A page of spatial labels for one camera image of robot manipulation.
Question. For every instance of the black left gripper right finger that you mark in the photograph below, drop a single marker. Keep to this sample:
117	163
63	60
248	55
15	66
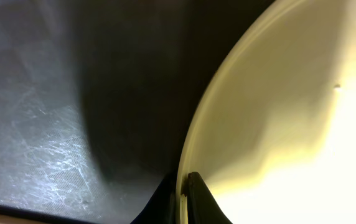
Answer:
201	205

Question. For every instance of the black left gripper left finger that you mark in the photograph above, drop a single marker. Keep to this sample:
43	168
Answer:
161	207

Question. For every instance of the yellow plate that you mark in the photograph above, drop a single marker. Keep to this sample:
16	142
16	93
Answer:
274	135

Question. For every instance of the brown serving tray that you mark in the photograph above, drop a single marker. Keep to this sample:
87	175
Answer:
96	98

